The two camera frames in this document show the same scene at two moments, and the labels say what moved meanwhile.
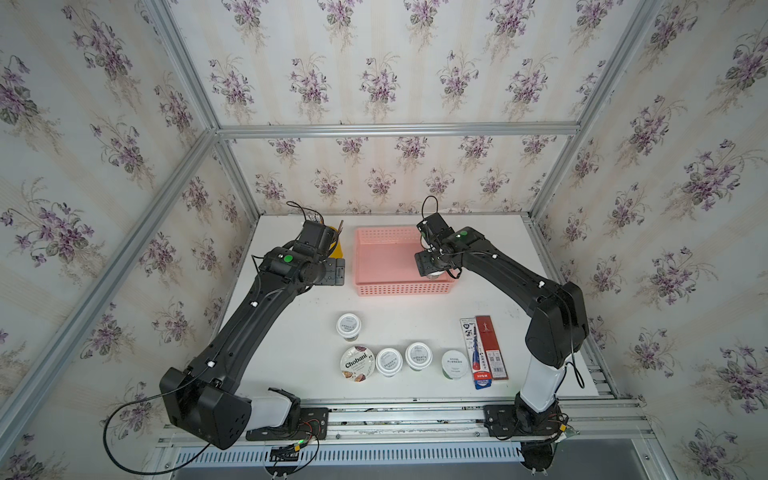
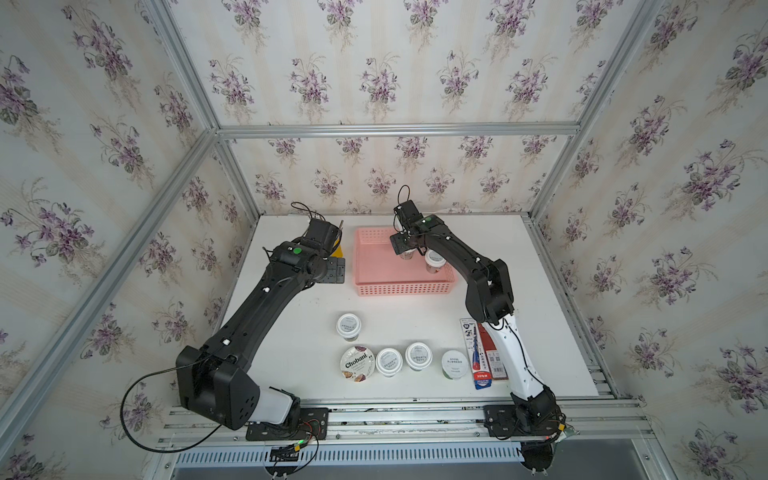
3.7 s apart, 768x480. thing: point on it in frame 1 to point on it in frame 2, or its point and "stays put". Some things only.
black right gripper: [423, 266] to [396, 243]
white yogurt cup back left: [348, 326] stays put
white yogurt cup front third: [418, 356] stays put
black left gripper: [335, 271] stays put
